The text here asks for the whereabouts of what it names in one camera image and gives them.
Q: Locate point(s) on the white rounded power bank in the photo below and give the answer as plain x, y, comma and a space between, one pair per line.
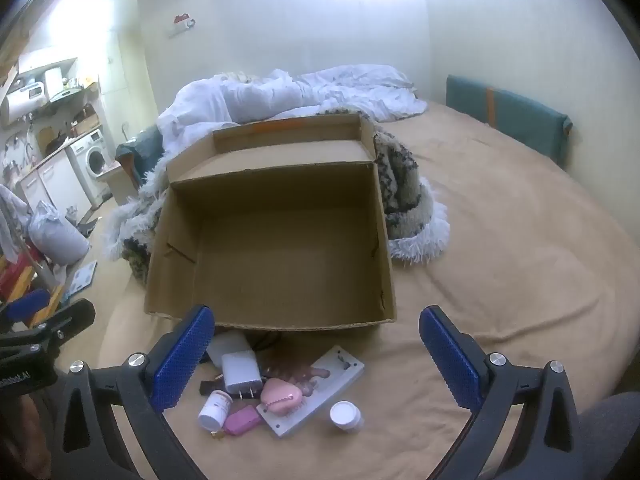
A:
227, 345

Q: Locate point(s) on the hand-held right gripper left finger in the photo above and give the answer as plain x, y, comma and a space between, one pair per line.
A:
182, 360

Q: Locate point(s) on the pink heart-shaped item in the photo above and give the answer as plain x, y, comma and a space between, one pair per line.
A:
280, 395

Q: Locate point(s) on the white kitchen cabinet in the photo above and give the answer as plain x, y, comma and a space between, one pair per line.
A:
55, 180

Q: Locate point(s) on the white capped bottle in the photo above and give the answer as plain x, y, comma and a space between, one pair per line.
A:
346, 415

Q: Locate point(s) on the white washing machine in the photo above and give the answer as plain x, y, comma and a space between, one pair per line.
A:
92, 157

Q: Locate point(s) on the white stuffed bag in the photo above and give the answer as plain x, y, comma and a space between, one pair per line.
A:
52, 240

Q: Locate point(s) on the yellow wooden frame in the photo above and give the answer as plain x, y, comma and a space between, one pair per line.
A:
15, 280

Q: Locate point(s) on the hanging white garment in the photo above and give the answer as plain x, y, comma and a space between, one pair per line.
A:
7, 220

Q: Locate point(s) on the shaggy patterned blanket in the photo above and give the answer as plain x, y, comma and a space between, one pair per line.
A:
405, 195

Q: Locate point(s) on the white water heater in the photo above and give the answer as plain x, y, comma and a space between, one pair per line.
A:
22, 97

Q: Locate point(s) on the white duvet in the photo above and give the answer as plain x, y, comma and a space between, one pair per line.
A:
240, 95

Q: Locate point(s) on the person's grey trousers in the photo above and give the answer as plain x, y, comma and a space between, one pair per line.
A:
605, 435

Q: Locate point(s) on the brown cardboard box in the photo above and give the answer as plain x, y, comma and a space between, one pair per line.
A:
280, 250

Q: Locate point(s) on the white rectangular device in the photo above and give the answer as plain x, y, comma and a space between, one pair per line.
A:
327, 377

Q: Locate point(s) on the teal pillow with orange stripe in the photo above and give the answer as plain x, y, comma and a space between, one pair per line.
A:
510, 110

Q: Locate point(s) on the white pill bottle red label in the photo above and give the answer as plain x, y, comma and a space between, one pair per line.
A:
215, 409

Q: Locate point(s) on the floor scale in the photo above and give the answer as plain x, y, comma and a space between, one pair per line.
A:
80, 277

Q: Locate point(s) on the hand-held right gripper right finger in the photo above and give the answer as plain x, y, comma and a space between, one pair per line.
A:
450, 360

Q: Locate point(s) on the white charger adapter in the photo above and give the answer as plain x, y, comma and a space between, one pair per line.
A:
241, 372

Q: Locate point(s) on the beige low table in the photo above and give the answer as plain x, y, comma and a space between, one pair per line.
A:
112, 180

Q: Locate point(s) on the black cylinder red label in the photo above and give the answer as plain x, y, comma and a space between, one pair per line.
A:
207, 387

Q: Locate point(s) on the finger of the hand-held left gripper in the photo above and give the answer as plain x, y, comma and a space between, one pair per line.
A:
22, 305
70, 317

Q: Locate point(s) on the white range hood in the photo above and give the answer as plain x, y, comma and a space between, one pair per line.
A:
65, 94

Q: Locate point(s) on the wall hook with red item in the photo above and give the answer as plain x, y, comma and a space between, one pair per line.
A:
182, 21

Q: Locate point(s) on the brown plastic item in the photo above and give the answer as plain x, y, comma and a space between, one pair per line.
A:
287, 367

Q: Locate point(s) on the dark green cloth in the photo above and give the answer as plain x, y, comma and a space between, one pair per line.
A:
142, 152

